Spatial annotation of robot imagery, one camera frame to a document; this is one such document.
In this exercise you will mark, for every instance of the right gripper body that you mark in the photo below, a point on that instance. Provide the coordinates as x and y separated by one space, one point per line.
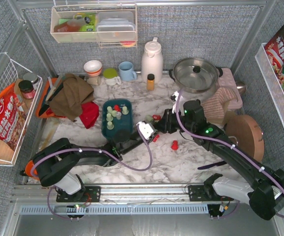
165 120

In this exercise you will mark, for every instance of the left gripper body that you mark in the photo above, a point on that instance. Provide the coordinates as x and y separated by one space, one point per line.
151 133

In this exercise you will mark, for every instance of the red coffee capsule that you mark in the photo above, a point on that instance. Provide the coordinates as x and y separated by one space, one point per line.
156 138
174 145
117 108

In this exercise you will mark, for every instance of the teal storage basket tray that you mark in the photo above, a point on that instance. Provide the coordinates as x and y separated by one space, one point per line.
124 123

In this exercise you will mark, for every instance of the green coffee capsule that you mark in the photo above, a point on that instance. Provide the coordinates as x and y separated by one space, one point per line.
125 110
110 125
109 109

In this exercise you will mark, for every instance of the pink striped towel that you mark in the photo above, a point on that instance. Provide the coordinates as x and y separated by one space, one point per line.
216 106

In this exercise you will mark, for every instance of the red cloth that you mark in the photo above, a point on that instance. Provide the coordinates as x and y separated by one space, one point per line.
90 113

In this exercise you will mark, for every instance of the brown cloth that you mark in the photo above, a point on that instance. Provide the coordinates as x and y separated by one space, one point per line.
75 92

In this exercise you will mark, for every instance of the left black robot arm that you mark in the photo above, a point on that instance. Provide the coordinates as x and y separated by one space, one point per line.
53 164

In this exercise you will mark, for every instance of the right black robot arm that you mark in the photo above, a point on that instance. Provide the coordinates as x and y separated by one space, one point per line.
264 187

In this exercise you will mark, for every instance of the right arm mounting base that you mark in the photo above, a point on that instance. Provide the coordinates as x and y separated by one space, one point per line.
206 194

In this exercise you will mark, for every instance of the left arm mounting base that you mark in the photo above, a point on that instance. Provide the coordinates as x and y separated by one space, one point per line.
90 194

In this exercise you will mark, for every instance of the orange spice bottle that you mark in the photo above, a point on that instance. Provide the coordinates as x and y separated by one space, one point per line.
150 82

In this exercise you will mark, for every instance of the steel pot with lid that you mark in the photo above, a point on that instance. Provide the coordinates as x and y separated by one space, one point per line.
195 75

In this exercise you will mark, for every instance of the white thermos jug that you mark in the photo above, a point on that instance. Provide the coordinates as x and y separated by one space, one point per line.
152 60

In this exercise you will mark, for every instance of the blue mug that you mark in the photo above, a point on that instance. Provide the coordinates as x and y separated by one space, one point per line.
126 71

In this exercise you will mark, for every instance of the green lid white cup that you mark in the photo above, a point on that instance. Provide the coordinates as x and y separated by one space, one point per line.
111 77

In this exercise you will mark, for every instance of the pink egg tray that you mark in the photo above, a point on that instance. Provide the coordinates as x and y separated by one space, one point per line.
227 81

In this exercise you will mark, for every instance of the pepper grinder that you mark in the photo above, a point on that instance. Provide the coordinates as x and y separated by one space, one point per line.
96 81

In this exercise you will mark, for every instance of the round wooden board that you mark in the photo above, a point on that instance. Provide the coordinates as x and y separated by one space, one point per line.
244 131

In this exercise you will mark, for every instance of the white striped bowl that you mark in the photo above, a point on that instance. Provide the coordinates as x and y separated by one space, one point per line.
93 68

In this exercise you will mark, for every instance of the orange tray with knives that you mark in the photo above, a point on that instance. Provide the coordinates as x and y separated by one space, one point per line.
43 109

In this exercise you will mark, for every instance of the clear plastic containers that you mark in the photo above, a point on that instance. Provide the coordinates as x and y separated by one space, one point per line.
114 26

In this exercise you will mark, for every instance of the orange plastic cup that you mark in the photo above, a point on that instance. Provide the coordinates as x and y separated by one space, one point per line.
27 171

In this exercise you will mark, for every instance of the orange snack bag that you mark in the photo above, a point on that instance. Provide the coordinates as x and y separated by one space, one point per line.
12 117

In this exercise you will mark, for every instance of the cream wall shelf basket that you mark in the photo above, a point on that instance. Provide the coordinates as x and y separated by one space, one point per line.
77 23

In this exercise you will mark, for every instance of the right white wall basket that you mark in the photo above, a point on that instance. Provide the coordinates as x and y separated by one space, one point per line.
271 80

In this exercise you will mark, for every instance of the left wire basket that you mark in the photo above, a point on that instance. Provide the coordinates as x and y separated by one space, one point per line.
10 75

